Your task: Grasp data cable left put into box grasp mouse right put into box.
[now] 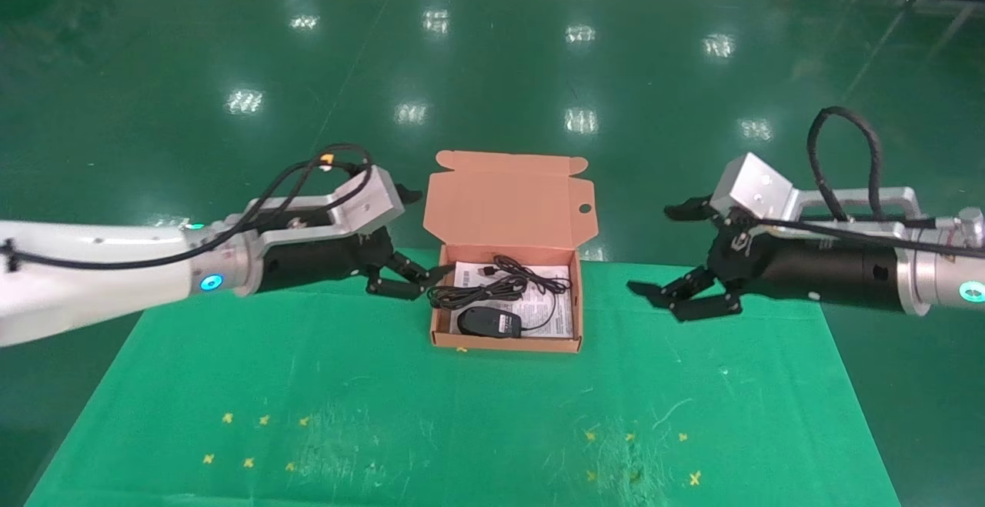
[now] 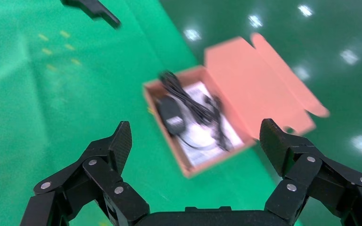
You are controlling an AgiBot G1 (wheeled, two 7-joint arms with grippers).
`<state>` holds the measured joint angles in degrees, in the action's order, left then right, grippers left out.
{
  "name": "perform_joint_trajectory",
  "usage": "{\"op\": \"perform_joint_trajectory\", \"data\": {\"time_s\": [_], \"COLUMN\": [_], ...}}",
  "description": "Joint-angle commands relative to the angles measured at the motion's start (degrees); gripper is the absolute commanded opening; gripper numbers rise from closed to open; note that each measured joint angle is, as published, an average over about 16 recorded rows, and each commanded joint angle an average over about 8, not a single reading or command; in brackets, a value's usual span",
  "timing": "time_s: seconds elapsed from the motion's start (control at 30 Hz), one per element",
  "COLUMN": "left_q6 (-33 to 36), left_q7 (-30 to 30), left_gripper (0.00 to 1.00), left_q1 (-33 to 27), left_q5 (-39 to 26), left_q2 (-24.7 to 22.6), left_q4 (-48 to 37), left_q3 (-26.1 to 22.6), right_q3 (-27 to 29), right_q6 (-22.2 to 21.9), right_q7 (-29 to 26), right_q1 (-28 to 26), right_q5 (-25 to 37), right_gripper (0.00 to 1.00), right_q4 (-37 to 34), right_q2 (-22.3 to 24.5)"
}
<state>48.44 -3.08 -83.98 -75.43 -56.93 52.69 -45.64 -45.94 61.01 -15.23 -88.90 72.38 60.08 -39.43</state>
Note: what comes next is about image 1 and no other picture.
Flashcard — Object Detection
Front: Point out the white paper manual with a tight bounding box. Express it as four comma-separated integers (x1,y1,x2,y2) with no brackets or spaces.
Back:
452,262,576,340

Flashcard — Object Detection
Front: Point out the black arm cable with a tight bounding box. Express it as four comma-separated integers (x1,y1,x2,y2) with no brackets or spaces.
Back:
731,105,985,259
0,143,375,272

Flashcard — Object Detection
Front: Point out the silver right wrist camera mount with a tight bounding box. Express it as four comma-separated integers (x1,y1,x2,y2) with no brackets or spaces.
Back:
709,152,921,235

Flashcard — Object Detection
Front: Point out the black data cable bundle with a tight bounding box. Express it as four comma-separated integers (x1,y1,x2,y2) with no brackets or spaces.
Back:
427,255,533,310

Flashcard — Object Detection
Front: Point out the green tablecloth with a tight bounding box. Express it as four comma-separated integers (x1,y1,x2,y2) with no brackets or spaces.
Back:
23,248,905,507

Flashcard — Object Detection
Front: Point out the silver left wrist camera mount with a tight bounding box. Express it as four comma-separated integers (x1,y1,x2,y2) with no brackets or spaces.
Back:
246,166,406,251

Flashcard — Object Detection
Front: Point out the brown cardboard box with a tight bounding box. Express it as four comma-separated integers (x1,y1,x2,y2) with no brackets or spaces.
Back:
422,149,599,355

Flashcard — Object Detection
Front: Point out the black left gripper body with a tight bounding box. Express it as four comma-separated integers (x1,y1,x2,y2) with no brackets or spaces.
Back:
258,226,396,293

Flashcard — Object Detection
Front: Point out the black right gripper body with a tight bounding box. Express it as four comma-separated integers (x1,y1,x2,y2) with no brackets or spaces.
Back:
706,217,914,313

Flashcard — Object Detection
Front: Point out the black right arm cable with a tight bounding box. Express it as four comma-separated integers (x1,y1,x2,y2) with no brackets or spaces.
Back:
731,105,985,259

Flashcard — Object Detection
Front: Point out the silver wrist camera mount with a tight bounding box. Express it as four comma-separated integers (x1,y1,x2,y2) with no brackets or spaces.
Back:
246,166,406,251
709,152,921,235

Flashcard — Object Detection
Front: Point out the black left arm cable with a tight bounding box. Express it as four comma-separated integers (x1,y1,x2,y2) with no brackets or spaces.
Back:
0,143,375,272

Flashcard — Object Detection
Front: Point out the black wired mouse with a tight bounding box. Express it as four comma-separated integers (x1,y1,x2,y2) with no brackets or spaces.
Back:
457,259,575,339

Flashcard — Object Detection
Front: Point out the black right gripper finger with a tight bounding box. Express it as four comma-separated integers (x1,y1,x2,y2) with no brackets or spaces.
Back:
625,264,745,324
663,195,721,222

